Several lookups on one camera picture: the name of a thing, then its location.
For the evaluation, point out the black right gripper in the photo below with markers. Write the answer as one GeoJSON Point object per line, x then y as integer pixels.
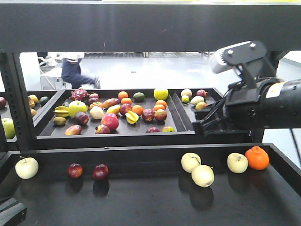
{"type": "Point", "coordinates": [260, 108]}

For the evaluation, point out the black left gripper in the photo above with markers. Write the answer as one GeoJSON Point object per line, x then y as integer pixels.
{"type": "Point", "coordinates": [12, 212]}

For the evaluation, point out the yellow star fruit centre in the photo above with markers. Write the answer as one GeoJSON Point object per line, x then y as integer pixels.
{"type": "Point", "coordinates": [132, 117]}

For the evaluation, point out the yellow star fruit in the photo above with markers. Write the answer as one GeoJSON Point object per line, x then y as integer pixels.
{"type": "Point", "coordinates": [132, 117]}
{"type": "Point", "coordinates": [62, 111]}

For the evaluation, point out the black fruit display stand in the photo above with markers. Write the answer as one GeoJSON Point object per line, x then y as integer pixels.
{"type": "Point", "coordinates": [146, 185]}

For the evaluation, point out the yellow star fruit left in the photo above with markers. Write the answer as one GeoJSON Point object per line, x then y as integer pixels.
{"type": "Point", "coordinates": [62, 111]}

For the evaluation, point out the red dragon fruit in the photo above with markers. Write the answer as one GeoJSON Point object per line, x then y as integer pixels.
{"type": "Point", "coordinates": [79, 94]}

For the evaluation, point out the pale pear far left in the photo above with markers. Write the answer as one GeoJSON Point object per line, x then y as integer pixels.
{"type": "Point", "coordinates": [27, 167]}

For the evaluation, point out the pale pear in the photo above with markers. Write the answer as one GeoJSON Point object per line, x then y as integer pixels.
{"type": "Point", "coordinates": [27, 167]}
{"type": "Point", "coordinates": [189, 161]}
{"type": "Point", "coordinates": [237, 163]}
{"type": "Point", "coordinates": [203, 176]}

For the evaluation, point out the pale pear centre back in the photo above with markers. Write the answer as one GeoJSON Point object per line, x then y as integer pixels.
{"type": "Point", "coordinates": [189, 161]}

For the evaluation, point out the pale pear right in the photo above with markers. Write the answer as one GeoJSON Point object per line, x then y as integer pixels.
{"type": "Point", "coordinates": [237, 163]}

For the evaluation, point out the pale pear centre front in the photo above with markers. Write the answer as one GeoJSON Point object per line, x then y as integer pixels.
{"type": "Point", "coordinates": [203, 176]}

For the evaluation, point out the yellow green pomelo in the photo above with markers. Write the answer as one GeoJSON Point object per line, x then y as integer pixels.
{"type": "Point", "coordinates": [160, 94]}

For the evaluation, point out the orange tangerine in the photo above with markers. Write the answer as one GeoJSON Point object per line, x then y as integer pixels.
{"type": "Point", "coordinates": [257, 157]}

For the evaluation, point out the dark red apple left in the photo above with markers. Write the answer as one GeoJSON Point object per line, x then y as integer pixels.
{"type": "Point", "coordinates": [74, 171]}

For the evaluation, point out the dark red apple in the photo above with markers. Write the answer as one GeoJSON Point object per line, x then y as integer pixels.
{"type": "Point", "coordinates": [74, 171]}
{"type": "Point", "coordinates": [100, 172]}

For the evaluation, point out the green avocado back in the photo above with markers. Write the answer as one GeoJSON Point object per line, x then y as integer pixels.
{"type": "Point", "coordinates": [138, 96]}

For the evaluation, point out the dark red apple right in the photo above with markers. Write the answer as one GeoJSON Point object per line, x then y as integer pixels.
{"type": "Point", "coordinates": [100, 172]}

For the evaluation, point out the large red apple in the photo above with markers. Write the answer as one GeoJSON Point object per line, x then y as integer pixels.
{"type": "Point", "coordinates": [110, 120]}

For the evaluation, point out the large green apple left tray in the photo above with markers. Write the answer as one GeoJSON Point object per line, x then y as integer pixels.
{"type": "Point", "coordinates": [75, 107]}

